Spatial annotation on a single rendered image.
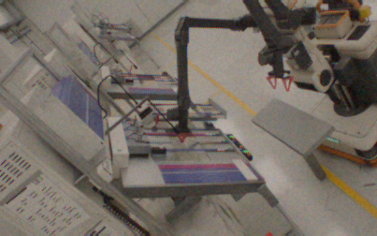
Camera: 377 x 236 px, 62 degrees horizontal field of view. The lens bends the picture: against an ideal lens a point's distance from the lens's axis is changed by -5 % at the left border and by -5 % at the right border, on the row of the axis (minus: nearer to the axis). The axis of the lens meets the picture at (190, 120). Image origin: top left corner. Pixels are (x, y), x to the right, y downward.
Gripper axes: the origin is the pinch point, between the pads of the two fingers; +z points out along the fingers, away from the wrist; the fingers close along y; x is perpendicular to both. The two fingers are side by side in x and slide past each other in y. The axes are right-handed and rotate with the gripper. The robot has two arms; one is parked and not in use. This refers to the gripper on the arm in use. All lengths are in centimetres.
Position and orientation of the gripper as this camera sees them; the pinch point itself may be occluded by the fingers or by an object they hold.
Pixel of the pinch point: (181, 140)
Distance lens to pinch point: 198.8
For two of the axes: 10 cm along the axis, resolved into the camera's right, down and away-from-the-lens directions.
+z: -0.8, 9.3, 3.7
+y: 2.9, 3.8, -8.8
